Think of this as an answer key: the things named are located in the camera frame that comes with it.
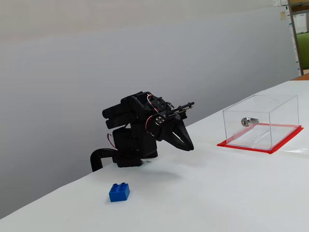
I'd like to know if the silver cam lock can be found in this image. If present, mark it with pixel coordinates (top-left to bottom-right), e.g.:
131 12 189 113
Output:
240 117 260 127

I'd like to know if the red base plate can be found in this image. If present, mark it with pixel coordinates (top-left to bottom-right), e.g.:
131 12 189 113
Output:
216 123 304 155

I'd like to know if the green upholstered seat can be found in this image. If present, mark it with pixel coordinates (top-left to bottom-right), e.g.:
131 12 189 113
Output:
296 32 309 71

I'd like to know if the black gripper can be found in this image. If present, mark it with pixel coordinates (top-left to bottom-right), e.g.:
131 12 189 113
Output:
146 111 195 152

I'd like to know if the brown wooden table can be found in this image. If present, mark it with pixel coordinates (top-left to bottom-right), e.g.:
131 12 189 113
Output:
291 73 309 82

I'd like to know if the white cardboard box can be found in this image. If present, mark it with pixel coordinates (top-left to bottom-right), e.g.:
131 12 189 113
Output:
293 13 309 34

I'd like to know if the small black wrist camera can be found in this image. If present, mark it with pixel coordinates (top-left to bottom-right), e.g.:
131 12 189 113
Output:
166 101 196 121

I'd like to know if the grey metal shelf post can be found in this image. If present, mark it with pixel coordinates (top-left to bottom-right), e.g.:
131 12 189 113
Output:
288 0 305 77

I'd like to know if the blue lego brick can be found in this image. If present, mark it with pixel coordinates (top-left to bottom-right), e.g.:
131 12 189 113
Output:
108 182 131 203

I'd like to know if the transparent plastic box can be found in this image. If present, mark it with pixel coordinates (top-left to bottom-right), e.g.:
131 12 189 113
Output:
222 94 300 151

